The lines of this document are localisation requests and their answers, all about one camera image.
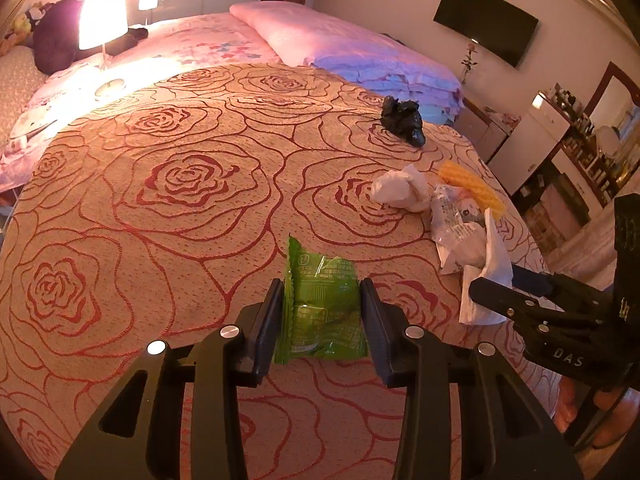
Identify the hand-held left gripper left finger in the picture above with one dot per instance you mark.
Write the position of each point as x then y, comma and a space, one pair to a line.
267, 330

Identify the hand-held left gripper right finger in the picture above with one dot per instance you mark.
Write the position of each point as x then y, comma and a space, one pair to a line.
380, 335

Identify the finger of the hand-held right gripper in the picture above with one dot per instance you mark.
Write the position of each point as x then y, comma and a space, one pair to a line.
532, 282
500, 300

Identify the white paper sheet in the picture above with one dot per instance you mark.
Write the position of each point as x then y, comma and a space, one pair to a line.
492, 260

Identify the green snack wrapper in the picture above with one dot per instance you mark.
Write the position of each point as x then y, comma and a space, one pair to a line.
320, 300

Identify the clear plastic wrapper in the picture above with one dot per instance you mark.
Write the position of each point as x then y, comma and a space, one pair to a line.
457, 225

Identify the yellow snack wrapper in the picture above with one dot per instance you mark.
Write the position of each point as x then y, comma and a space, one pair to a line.
465, 177

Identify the white tissue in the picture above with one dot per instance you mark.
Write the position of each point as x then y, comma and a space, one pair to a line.
400, 187

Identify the black plastic bag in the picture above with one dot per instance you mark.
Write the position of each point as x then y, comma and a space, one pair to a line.
402, 120

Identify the person's right hand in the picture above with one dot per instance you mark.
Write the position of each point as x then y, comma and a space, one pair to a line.
562, 405

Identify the stool with pink cover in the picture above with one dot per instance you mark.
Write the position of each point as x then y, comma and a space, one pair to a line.
565, 210

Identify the white dressing table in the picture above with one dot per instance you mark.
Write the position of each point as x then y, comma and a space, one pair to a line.
575, 175

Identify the rose-patterned bedspread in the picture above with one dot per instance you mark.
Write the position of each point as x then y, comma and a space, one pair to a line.
175, 260

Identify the white cabinet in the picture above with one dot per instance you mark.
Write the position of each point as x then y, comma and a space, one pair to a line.
525, 145

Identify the row of cosmetic bottles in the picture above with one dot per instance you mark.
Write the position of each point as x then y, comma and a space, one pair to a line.
585, 140

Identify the round makeup mirror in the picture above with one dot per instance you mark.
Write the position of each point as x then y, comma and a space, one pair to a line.
607, 140

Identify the light blue folded quilt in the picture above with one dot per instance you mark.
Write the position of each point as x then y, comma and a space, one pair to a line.
435, 110

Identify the dark red framed mirror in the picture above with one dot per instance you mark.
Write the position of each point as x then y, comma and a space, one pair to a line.
617, 97

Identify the rose in glass vase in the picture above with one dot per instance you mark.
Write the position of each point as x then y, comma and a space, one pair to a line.
467, 62

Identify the pink floral bed sheet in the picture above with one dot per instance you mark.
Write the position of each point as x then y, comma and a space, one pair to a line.
200, 45

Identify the pink folded quilt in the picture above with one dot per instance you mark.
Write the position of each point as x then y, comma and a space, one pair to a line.
300, 30

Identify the white table lamp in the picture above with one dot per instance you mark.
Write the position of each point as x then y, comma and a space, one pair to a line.
102, 10

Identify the yellow plush toy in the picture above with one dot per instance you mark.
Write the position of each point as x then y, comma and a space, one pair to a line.
17, 30

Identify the wall television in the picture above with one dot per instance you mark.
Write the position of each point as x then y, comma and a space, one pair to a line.
485, 22

